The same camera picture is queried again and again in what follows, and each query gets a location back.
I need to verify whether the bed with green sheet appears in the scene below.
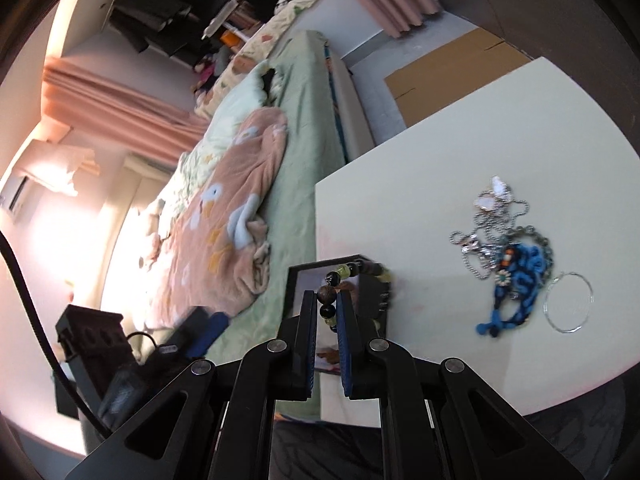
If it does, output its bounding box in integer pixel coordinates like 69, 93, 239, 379
142, 30, 378, 421

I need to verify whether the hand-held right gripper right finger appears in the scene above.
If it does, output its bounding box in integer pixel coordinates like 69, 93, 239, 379
336, 291, 586, 480

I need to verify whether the pink duck print blanket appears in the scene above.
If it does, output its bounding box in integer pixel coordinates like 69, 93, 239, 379
149, 107, 292, 330

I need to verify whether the brown and yellow beaded bracelet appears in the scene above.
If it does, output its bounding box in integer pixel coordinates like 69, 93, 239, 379
317, 257, 396, 335

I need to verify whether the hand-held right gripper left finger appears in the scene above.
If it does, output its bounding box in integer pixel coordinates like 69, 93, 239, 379
65, 291, 321, 480

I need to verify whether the blue braided cord bracelet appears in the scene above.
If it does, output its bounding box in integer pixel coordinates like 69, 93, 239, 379
475, 242, 549, 338

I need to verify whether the grey bead chain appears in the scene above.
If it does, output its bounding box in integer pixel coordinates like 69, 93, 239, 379
500, 226, 557, 283

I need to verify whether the flat cardboard sheet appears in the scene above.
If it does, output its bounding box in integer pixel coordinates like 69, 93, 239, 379
383, 27, 534, 129

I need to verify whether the white air conditioner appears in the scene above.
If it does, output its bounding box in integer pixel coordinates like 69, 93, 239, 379
0, 174, 32, 222

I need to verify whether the cream floral quilt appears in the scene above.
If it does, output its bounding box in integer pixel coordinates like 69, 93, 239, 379
145, 0, 328, 266

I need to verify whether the pile of plush toys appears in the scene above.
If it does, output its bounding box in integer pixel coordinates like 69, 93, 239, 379
191, 47, 228, 97

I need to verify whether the black cable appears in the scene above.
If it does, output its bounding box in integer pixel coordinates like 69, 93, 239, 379
0, 232, 112, 438

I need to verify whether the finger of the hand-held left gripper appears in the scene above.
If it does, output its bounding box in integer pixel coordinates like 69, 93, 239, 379
172, 306, 232, 362

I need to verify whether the black jewelry box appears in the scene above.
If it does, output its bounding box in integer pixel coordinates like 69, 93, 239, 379
286, 254, 396, 377

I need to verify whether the silver ball chain necklace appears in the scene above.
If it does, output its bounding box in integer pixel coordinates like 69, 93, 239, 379
449, 175, 532, 281

